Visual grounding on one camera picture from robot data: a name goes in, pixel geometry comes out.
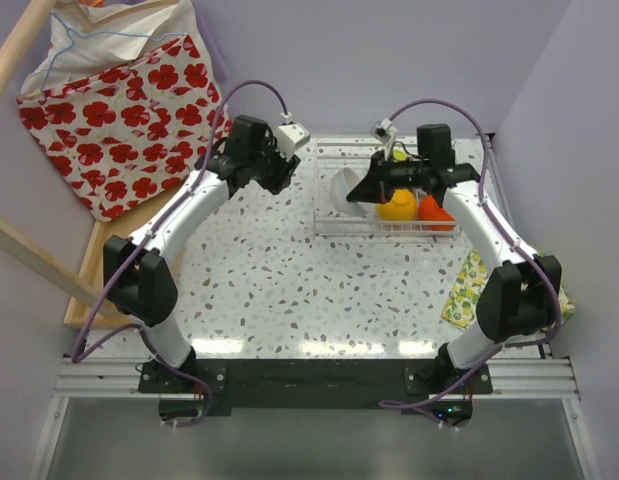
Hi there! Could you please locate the wooden tray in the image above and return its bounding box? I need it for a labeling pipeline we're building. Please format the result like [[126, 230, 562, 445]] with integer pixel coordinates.
[[63, 175, 196, 331]]

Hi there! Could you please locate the white cloth bag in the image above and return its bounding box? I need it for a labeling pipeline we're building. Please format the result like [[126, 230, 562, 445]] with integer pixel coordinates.
[[19, 0, 200, 95]]

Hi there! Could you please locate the white wire dish rack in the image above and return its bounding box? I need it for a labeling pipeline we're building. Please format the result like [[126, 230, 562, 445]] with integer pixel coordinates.
[[313, 135, 462, 245]]

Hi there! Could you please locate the lime green bowl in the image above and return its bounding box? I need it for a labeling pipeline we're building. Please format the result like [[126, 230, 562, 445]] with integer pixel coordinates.
[[393, 150, 408, 162]]

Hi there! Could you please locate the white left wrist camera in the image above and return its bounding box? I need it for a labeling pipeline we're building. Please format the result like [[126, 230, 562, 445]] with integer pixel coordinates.
[[274, 123, 311, 158]]

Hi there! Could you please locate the aluminium rail frame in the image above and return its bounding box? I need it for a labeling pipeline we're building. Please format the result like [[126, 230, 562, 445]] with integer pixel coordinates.
[[26, 134, 603, 480]]

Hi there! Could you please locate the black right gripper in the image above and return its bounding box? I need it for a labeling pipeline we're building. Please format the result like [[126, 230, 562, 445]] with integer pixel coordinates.
[[346, 150, 427, 206]]

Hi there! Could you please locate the red poppy print bag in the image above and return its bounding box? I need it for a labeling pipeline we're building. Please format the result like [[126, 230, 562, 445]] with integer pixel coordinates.
[[17, 36, 232, 222]]

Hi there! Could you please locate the lemon print cloth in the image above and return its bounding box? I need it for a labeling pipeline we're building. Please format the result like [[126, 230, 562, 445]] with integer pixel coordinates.
[[441, 242, 575, 332]]

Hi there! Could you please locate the wooden beam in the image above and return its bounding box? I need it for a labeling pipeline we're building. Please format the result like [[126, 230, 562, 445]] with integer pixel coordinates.
[[0, 216, 107, 328]]

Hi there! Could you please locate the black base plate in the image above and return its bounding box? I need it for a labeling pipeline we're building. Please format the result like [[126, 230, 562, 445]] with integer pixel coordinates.
[[137, 357, 492, 426]]

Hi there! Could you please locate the yellow orange plastic bowl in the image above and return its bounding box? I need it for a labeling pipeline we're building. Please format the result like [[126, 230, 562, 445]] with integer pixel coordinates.
[[376, 189, 418, 222]]

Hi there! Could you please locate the white plastic bowl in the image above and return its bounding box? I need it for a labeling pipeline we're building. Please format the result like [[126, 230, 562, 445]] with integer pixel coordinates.
[[329, 167, 368, 217]]

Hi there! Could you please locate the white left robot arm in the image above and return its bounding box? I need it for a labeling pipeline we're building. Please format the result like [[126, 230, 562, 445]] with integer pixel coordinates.
[[103, 115, 311, 392]]

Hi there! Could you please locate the red orange plastic bowl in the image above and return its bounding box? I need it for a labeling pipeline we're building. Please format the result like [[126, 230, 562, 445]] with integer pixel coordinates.
[[417, 195, 455, 231]]

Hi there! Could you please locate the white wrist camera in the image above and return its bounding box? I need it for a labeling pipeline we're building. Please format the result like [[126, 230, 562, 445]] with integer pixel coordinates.
[[274, 123, 311, 158], [370, 118, 398, 159]]

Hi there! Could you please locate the wooden pole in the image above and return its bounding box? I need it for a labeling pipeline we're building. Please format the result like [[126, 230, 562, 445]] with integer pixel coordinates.
[[0, 0, 56, 97]]

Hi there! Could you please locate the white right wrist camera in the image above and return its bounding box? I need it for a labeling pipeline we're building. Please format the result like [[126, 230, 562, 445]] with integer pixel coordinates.
[[370, 118, 398, 159]]

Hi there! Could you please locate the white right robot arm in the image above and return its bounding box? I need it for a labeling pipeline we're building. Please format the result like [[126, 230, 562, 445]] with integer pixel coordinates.
[[346, 119, 562, 393]]

